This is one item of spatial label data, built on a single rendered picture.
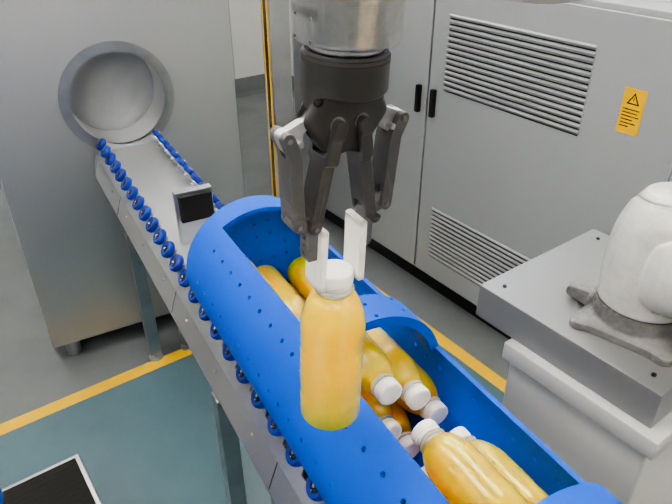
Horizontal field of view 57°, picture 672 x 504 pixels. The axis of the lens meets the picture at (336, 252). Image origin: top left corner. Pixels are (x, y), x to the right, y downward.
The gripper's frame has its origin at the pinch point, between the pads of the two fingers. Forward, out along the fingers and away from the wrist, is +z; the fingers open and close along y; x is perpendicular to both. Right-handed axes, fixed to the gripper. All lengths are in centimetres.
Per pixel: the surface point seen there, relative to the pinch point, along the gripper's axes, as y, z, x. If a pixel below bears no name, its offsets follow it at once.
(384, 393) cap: -12.4, 30.1, -4.5
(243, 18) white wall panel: -215, 93, -488
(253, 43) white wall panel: -224, 115, -488
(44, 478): 34, 137, -109
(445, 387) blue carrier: -27.9, 39.2, -7.3
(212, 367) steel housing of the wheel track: -5, 61, -53
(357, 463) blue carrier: -2.0, 29.0, 4.1
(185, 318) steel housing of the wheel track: -6, 61, -72
